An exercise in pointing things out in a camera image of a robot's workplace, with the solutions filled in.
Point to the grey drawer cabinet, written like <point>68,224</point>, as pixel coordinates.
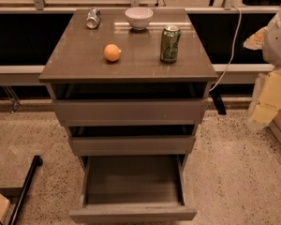
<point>79,55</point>

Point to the orange fruit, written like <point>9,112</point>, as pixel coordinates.
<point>112,52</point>

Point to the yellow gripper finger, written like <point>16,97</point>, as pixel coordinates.
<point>266,100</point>
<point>255,42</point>

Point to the white bowl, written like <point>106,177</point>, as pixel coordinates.
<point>139,17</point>

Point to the grey top drawer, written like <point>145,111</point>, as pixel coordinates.
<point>129,104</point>

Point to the grey middle drawer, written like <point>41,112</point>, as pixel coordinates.
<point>132,140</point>

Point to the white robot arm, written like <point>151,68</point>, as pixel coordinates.
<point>271,50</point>

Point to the green soda can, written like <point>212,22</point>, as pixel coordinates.
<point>169,43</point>

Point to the grey drawer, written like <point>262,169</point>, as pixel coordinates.
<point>133,189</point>
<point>129,104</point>
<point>132,140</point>

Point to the black pole on floor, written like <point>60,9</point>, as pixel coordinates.
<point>36,162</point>

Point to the silver can lying down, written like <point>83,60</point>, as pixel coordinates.
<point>93,18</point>

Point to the grey bottom drawer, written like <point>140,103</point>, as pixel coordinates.
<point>133,189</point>

